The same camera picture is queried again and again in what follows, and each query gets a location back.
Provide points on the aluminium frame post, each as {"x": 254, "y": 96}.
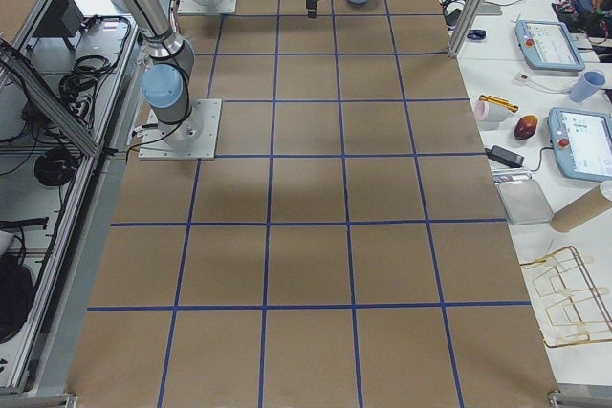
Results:
{"x": 473, "y": 2}

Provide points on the far teach pendant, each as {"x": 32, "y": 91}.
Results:
{"x": 548, "y": 45}

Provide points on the teach pendant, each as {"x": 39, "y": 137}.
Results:
{"x": 548, "y": 45}
{"x": 581, "y": 142}

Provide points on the red mango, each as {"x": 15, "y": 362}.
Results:
{"x": 526, "y": 127}

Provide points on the silver metal tray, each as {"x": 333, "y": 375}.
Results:
{"x": 524, "y": 202}

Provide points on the pink cup with gold handle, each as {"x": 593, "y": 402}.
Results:
{"x": 493, "y": 109}

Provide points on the light blue plastic cup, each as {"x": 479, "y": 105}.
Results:
{"x": 587, "y": 85}

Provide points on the cardboard tube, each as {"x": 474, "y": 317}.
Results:
{"x": 584, "y": 208}

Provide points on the near teach pendant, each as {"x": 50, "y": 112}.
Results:
{"x": 581, "y": 142}

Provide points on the black power adapter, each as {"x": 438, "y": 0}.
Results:
{"x": 504, "y": 156}

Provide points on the gold wire rack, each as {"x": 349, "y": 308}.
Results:
{"x": 570, "y": 307}

